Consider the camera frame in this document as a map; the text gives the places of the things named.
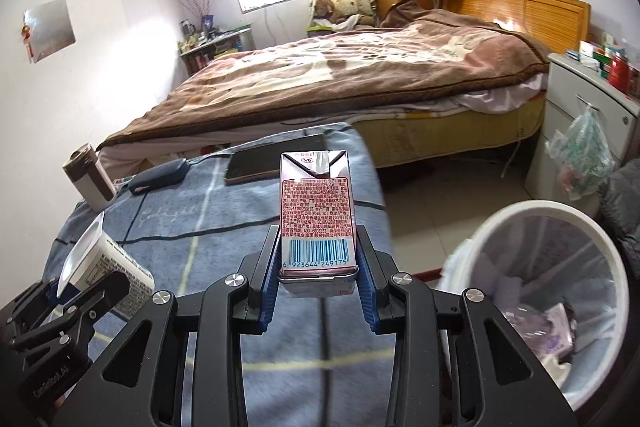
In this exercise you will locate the white plastic tub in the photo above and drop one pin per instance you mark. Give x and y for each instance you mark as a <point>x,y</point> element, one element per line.
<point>110,262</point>

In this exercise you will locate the red hanging ornament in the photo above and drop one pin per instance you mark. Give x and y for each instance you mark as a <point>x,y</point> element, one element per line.
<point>26,42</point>

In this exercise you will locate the white round bin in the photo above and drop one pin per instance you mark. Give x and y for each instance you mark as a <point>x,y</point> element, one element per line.
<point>575,257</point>

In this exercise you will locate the brown white thermos cup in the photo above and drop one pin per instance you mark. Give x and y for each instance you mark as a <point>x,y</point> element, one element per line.
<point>90,179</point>

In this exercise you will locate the red can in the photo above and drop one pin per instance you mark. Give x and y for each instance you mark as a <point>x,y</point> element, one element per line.
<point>620,74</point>

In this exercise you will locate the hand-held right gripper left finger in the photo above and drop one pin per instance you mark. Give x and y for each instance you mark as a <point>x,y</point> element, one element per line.
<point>267,297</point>

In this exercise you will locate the wooden headboard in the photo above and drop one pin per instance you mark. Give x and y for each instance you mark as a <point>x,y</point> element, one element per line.
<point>530,14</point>

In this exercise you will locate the white nightstand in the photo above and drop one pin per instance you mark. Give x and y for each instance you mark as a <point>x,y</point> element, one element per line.
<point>565,107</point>

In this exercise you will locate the bed mattress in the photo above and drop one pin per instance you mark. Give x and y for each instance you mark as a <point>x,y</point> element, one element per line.
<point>450,132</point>

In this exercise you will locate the black smartphone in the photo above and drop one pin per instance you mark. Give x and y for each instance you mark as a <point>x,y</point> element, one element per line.
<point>265,159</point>

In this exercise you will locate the dried branches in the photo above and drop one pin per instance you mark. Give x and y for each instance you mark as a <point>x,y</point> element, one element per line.
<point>202,4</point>

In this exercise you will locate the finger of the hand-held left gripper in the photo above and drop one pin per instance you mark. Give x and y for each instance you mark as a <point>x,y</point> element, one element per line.
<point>107,292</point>
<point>30,302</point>

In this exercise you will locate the green plastic bag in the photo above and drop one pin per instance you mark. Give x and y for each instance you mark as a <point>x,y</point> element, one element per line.
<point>582,157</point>

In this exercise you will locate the cluttered desk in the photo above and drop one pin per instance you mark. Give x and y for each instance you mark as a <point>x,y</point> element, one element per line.
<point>215,49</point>

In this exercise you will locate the grey jacket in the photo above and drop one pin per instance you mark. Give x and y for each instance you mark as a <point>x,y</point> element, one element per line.
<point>622,207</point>

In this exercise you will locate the brown teddy bear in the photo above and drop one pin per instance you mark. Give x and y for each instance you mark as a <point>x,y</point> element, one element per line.
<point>330,14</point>

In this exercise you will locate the pink milk carton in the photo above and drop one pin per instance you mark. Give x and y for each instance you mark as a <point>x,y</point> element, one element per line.
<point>317,217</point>

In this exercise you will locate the dark blue case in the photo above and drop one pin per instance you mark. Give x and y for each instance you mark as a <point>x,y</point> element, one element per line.
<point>160,176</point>

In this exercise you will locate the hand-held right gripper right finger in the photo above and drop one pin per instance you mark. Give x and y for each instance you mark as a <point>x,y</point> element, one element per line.
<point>367,302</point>

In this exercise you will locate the silver wall poster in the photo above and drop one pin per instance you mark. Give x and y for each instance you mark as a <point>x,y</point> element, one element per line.
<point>50,29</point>

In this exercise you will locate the bed with brown blanket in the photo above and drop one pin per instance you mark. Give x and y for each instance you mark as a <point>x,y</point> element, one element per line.
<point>325,72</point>

